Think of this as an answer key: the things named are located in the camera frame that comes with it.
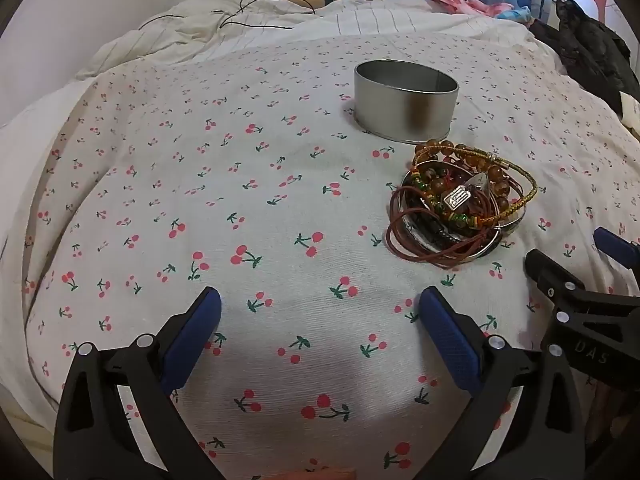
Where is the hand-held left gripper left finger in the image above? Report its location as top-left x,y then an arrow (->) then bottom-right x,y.
54,286 -> 236,480

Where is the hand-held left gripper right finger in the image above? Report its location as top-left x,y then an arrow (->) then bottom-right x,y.
418,286 -> 601,480

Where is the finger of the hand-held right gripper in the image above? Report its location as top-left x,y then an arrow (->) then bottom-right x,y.
593,227 -> 640,271
524,249 -> 640,396

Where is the gold braided bracelet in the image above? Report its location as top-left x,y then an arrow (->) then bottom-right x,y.
412,144 -> 538,233

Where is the brown cord necklace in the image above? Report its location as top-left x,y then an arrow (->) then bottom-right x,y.
385,185 -> 501,267

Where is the silver charm pendant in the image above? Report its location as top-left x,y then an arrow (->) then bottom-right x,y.
442,172 -> 493,211

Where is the green and brown bead bracelet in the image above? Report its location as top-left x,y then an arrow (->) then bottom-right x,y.
410,167 -> 481,231

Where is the amber bead bracelet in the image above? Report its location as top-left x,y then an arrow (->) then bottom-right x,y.
414,140 -> 526,201

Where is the round silver metal tin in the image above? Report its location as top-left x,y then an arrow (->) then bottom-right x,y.
354,60 -> 460,143

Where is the white paper tag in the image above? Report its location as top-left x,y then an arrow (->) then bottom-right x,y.
619,91 -> 640,136

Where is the cherry print bed sheet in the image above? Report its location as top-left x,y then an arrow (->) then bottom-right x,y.
25,35 -> 640,480

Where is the black jacket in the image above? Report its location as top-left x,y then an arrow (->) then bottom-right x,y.
530,0 -> 640,116

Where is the white bed sheet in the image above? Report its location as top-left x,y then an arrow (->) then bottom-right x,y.
0,77 -> 98,411

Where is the white striped quilt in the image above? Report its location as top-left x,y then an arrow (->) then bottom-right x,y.
75,0 -> 551,81

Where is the thin black cable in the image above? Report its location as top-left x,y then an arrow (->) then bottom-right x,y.
140,0 -> 316,31

